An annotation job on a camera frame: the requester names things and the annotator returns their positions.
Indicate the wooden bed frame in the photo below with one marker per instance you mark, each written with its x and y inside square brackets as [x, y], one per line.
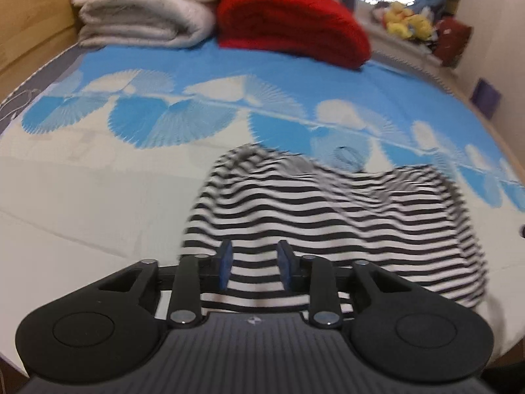
[33, 20]

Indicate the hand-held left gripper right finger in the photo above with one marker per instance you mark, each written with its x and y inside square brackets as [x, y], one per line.
[284, 266]

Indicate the blue white printed bed sheet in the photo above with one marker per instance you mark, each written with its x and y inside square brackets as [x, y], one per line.
[123, 180]

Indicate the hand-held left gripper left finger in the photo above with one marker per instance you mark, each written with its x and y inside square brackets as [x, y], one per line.
[224, 263]

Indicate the red cushion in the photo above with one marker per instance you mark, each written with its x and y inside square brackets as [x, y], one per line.
[451, 41]

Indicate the grey mattress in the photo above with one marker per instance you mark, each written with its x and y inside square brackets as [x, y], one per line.
[22, 96]

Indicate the cream folded blanket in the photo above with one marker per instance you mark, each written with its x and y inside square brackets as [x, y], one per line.
[143, 12]

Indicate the yellow plush toy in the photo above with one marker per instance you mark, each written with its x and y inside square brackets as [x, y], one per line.
[406, 20]

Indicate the purple box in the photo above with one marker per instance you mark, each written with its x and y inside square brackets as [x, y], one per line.
[486, 97]

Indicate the red folded blanket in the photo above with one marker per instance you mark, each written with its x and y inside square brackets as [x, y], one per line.
[287, 24]

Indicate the black white striped shirt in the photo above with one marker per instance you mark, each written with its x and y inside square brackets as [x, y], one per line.
[336, 217]

